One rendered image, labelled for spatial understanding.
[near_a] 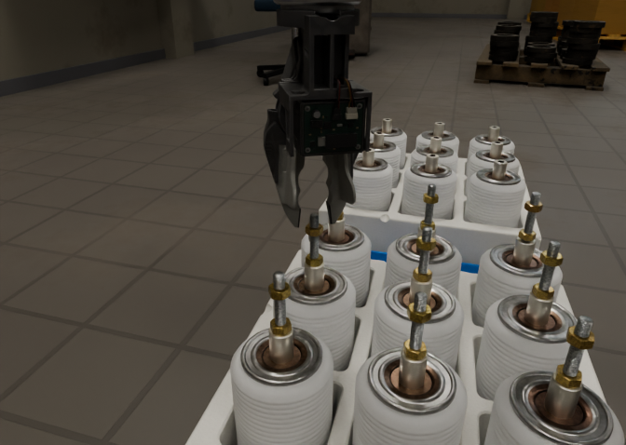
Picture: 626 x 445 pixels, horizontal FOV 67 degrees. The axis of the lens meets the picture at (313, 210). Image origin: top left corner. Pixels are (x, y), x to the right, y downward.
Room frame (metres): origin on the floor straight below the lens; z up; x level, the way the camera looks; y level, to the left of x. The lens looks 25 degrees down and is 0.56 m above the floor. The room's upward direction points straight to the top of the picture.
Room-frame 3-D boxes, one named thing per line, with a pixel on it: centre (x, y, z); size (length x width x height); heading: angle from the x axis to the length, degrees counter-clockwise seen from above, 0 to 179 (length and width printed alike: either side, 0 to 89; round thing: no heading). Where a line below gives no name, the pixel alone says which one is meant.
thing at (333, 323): (0.45, 0.00, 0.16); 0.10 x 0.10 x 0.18
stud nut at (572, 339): (0.28, -0.20, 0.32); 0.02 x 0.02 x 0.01; 63
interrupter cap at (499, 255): (0.51, -0.26, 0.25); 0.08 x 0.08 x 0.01
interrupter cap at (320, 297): (0.45, 0.00, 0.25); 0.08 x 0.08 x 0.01
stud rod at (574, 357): (0.28, -0.20, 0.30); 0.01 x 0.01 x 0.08
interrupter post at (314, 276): (0.45, 0.00, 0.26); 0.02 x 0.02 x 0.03
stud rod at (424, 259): (0.42, -0.12, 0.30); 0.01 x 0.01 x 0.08
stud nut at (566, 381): (0.28, -0.20, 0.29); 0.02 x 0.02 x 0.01; 63
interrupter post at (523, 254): (0.51, -0.26, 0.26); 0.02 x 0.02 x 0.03
